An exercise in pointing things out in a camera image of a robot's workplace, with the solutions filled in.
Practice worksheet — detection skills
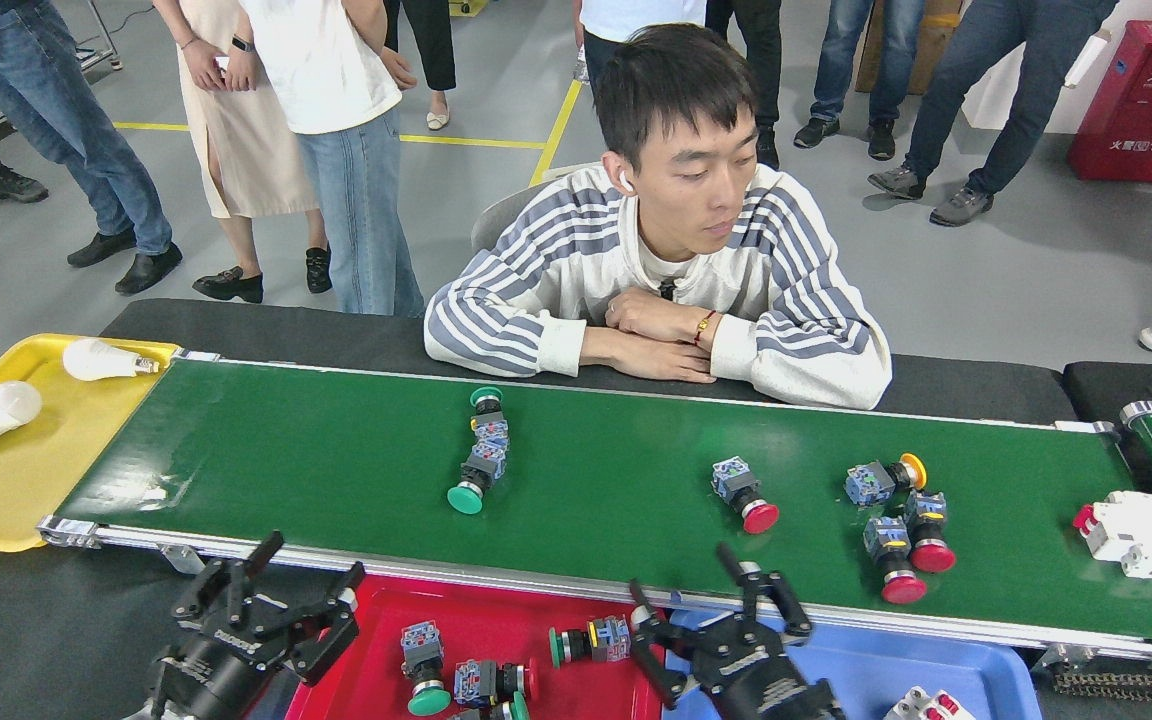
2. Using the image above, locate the conveyor drive chain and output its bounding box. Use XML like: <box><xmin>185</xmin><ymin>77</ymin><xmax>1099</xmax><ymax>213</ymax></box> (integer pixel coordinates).
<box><xmin>1051</xmin><ymin>668</ymin><xmax>1152</xmax><ymax>701</ymax></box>

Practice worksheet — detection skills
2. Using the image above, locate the white circuit breaker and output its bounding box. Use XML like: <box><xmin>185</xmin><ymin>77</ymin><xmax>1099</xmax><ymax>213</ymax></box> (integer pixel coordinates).
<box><xmin>1072</xmin><ymin>489</ymin><xmax>1152</xmax><ymax>581</ymax></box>
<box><xmin>881</xmin><ymin>685</ymin><xmax>977</xmax><ymax>720</ymax></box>

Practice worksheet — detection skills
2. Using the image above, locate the yellow plastic tray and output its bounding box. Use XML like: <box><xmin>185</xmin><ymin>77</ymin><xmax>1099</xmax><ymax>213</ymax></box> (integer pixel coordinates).
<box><xmin>0</xmin><ymin>333</ymin><xmax>182</xmax><ymax>553</ymax></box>

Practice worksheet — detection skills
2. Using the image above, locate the blue plastic tray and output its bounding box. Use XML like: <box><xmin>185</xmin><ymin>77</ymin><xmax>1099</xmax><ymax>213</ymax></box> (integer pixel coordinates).
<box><xmin>661</xmin><ymin>600</ymin><xmax>1042</xmax><ymax>720</ymax></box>

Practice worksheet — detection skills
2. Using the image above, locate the yellow push button switch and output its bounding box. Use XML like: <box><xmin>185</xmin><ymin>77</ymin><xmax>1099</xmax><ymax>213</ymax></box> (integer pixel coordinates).
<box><xmin>844</xmin><ymin>452</ymin><xmax>929</xmax><ymax>507</ymax></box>

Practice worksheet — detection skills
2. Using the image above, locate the grey chair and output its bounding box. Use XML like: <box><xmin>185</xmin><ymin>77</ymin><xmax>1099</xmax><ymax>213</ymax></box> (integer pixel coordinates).
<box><xmin>469</xmin><ymin>163</ymin><xmax>602</xmax><ymax>251</ymax></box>

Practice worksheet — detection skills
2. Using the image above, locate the person's right hand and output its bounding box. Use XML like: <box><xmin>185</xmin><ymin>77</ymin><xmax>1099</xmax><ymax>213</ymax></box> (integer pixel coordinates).
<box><xmin>628</xmin><ymin>340</ymin><xmax>719</xmax><ymax>384</ymax></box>

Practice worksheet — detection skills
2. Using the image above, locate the red plastic tray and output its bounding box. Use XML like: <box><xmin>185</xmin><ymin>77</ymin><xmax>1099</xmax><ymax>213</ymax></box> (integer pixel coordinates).
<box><xmin>284</xmin><ymin>572</ymin><xmax>672</xmax><ymax>720</ymax></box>

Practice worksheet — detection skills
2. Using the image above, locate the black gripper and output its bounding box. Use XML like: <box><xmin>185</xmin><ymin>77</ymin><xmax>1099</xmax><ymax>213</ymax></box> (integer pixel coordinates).
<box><xmin>629</xmin><ymin>543</ymin><xmax>847</xmax><ymax>720</ymax></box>
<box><xmin>146</xmin><ymin>530</ymin><xmax>367</xmax><ymax>720</ymax></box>

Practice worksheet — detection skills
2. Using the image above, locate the white rolled paper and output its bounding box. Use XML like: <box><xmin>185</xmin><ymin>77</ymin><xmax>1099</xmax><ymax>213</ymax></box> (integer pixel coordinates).
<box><xmin>1063</xmin><ymin>28</ymin><xmax>1112</xmax><ymax>89</ymax></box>

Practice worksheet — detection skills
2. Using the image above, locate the person's left hand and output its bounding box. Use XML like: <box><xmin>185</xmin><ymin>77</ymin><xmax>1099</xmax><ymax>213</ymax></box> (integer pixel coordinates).
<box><xmin>606</xmin><ymin>290</ymin><xmax>709</xmax><ymax>344</ymax></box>

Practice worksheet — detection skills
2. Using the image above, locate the long green conveyor belt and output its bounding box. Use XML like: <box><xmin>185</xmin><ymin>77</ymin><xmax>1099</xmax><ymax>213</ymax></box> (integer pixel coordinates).
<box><xmin>36</xmin><ymin>348</ymin><xmax>1152</xmax><ymax>673</ymax></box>

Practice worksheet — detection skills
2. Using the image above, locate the seated person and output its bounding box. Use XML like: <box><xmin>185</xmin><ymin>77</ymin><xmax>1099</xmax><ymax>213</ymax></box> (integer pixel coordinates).
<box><xmin>423</xmin><ymin>22</ymin><xmax>894</xmax><ymax>411</ymax></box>

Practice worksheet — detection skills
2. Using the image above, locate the red fire extinguisher box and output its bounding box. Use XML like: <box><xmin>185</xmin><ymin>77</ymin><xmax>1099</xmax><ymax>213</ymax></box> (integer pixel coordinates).
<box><xmin>1068</xmin><ymin>20</ymin><xmax>1152</xmax><ymax>184</ymax></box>

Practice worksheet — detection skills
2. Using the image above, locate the brown cardboard box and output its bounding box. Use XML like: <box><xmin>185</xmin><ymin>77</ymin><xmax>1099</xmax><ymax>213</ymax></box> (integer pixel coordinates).
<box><xmin>854</xmin><ymin>0</ymin><xmax>967</xmax><ymax>96</ymax></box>

